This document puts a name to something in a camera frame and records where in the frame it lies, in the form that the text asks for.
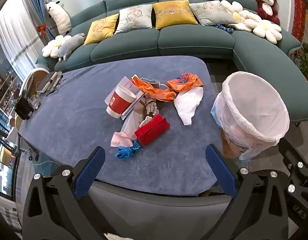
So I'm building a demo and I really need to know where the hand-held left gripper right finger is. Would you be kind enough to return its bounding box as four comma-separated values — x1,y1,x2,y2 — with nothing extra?
205,144,290,240

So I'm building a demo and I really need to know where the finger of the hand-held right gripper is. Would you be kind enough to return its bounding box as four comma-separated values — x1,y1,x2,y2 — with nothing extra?
277,137,308,196

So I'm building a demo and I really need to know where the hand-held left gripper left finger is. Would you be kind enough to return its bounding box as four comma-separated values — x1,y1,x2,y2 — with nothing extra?
23,146,107,240

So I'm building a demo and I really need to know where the trash bin with white liner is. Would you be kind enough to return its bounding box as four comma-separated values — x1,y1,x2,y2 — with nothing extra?
210,71,290,162

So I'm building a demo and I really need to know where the white paper towel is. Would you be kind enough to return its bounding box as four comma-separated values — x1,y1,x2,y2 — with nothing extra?
174,87,204,126

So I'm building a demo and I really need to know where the red and white paper cup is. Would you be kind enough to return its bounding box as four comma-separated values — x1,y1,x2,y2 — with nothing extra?
106,84,137,118

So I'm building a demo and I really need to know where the crumpled blue plastic wad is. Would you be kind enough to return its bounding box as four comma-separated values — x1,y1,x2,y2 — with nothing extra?
115,140,142,160

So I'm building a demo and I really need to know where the pink cloth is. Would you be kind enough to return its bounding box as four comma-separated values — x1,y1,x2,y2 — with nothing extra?
110,131,136,147

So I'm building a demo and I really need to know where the beige printed paper bag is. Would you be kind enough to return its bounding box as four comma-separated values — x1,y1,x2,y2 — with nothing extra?
120,97,160,133

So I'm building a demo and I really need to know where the blue fleece table cover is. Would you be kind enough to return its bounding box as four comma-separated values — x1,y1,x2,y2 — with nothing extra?
20,55,228,196

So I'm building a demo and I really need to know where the red cardboard box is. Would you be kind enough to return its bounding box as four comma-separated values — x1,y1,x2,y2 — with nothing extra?
134,113,171,147

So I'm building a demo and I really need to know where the black device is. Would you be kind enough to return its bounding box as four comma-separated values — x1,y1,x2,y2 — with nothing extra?
14,96,36,120

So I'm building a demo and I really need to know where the orange plastic bag blue print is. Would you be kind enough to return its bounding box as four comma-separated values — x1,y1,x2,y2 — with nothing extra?
167,72,204,92

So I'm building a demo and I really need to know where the white printed leaflet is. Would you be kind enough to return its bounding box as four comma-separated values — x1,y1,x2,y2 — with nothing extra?
104,74,146,120

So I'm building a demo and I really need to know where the grey metal device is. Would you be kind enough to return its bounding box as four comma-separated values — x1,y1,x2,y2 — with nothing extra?
36,71,64,93

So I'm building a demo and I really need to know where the plain orange plastic bag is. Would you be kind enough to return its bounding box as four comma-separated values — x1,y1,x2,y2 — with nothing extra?
130,76,177,103

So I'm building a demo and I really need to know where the potted plant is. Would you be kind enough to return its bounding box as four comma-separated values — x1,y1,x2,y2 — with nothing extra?
297,44,308,85

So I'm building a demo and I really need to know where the grey mouse plush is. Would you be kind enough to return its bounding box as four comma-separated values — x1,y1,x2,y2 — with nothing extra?
57,33,86,62

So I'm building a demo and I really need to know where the white flower cushion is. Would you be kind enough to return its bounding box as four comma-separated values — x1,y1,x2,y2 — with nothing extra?
244,11,282,44
221,0,252,32
42,35,72,58

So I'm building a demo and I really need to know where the teal fabric sofa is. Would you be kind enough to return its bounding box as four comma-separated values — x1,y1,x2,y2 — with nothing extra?
35,0,308,128

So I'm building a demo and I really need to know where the blue patterned cloth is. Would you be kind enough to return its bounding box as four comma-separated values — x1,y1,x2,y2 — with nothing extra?
214,24,235,34

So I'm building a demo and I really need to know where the small yellow embroidered cushion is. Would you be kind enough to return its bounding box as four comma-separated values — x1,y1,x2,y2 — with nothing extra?
83,14,119,46

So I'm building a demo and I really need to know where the red curtain bow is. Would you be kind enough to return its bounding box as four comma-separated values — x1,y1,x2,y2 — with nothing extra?
36,24,47,40

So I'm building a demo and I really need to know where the grey embroidered cushion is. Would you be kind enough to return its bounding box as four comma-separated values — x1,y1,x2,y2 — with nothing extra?
189,1,238,26
114,4,154,35

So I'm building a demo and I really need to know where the white animal plush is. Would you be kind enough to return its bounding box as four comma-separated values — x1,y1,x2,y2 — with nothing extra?
45,0,72,35

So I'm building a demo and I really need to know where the white sheer curtain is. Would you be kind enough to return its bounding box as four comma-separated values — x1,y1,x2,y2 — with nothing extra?
0,0,44,80

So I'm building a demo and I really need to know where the large yellow embroidered cushion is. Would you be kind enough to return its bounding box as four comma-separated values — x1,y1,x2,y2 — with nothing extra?
153,0,198,30

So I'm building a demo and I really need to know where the red monkey plush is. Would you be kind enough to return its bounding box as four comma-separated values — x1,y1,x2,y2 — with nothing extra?
253,0,281,26

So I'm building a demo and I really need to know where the blue curtain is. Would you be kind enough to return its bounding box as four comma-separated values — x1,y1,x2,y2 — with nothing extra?
26,0,53,40

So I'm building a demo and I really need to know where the red wall hanging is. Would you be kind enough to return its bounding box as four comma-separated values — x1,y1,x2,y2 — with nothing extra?
292,0,307,40

